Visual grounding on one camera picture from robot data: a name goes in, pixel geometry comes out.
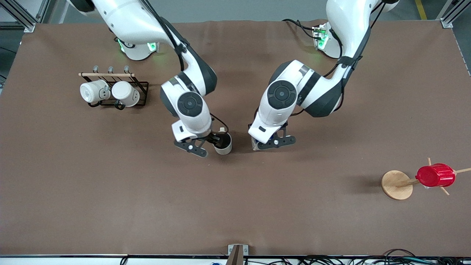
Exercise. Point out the red plastic cup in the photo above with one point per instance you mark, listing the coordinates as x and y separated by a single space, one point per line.
436 175

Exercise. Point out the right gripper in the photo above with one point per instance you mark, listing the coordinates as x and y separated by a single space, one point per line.
216 138

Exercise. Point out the grey mug with print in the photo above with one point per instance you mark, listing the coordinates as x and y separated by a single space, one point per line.
225 149

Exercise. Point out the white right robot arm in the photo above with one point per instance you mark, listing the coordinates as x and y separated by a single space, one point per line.
128 22

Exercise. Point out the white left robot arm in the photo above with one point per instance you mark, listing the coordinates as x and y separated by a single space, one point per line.
346 22

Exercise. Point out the white ceramic mug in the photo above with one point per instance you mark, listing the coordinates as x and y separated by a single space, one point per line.
125 94
92 92

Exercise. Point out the grey metal camera bracket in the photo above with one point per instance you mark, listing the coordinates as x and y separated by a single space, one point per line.
237 252

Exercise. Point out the wooden mug tree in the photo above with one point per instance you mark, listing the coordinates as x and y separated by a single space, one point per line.
396 184

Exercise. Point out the aluminium frame profile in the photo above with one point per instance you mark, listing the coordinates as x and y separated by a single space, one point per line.
450 18
22 18

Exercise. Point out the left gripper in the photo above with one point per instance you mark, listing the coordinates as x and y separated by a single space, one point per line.
250 126

